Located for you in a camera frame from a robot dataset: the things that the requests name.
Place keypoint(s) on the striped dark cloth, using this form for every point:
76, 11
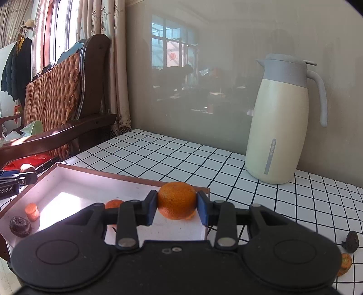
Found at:
46, 166

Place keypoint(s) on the dark wrinkled fruit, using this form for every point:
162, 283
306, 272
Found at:
351, 241
20, 226

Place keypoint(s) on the red plastic bag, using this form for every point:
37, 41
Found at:
28, 161

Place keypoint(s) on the orange mandarin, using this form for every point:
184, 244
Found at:
175, 200
113, 204
190, 216

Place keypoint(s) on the white grid tablecloth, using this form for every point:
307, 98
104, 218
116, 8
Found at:
198, 161

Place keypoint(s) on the cream thermos jug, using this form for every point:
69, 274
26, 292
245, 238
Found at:
278, 127

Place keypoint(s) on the light green cloth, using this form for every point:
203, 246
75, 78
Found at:
34, 129

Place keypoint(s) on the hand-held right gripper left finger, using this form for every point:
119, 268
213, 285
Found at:
151, 210

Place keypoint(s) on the brown kiwi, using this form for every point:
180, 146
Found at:
27, 168

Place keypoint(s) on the orange carrot chunk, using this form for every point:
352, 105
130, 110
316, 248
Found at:
344, 264
32, 212

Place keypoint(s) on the straw hat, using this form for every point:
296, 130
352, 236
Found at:
28, 25

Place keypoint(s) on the beige embroidered curtain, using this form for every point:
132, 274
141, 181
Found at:
113, 56

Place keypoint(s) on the teal sofa cover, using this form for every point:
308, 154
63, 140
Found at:
71, 51

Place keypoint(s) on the hanging dark coats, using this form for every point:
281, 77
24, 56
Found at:
17, 68

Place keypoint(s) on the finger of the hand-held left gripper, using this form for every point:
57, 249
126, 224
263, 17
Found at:
27, 178
5, 172

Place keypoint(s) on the window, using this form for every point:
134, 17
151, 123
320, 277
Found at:
61, 28

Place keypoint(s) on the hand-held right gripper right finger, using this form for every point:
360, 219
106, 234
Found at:
202, 211

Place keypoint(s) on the brown cardboard box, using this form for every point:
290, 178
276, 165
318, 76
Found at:
71, 187

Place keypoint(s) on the wooden sofa with woven cushions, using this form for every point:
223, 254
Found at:
56, 93

